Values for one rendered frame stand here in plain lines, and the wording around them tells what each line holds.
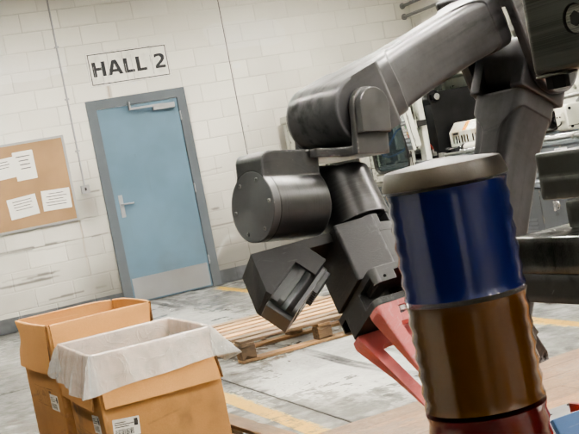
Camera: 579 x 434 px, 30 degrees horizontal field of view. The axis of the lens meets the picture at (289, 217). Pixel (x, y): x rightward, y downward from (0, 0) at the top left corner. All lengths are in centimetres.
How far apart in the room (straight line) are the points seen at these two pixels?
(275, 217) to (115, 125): 1085
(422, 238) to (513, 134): 73
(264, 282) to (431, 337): 51
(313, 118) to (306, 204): 9
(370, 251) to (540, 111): 29
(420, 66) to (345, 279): 21
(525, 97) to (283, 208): 32
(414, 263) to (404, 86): 62
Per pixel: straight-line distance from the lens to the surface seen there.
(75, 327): 460
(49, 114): 1155
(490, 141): 105
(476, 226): 32
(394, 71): 93
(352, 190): 89
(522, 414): 33
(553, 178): 62
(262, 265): 84
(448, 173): 32
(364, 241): 86
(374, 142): 89
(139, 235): 1166
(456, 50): 100
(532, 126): 106
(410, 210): 32
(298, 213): 84
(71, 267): 1152
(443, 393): 33
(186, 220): 1182
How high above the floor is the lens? 121
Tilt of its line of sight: 3 degrees down
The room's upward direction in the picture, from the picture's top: 11 degrees counter-clockwise
